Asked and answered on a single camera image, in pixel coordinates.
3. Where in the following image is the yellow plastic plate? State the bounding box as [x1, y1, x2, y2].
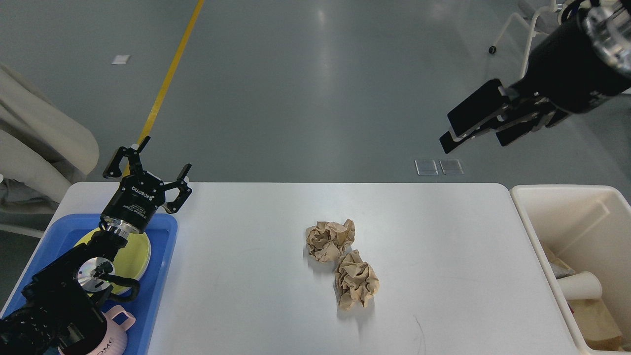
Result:
[74, 233, 151, 296]

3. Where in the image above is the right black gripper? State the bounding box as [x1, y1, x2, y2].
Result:
[439, 13, 630, 154]

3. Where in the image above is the brown paper ball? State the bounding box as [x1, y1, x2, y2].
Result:
[334, 249, 380, 312]
[306, 219, 355, 263]

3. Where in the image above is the beige fabric cover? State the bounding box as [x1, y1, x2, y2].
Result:
[0, 65, 100, 215]

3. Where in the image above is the white office chair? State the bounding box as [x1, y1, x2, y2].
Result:
[488, 0, 564, 71]

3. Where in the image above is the large brown paper bag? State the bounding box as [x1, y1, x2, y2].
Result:
[539, 245, 624, 354]

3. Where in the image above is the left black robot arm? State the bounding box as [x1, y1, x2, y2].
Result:
[1, 136, 192, 355]

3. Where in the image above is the white paper cup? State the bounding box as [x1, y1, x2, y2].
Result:
[557, 271, 602, 301]

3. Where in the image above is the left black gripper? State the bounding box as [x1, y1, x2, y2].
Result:
[101, 136, 192, 234]

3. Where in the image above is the left floor socket plate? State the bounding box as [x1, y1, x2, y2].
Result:
[415, 159, 439, 176]

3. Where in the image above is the right floor socket plate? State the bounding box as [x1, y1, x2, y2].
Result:
[439, 159, 464, 176]

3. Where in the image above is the pink ceramic mug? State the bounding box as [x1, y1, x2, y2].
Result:
[57, 305, 136, 355]

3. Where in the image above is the floor socket plate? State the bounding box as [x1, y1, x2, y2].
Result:
[439, 159, 464, 176]
[415, 159, 439, 176]

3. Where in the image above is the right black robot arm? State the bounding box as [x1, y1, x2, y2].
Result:
[439, 0, 631, 153]

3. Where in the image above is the blue plastic tray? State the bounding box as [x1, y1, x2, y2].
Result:
[1, 213, 177, 355]

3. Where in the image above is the white plastic bin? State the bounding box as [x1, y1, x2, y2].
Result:
[510, 185, 631, 355]

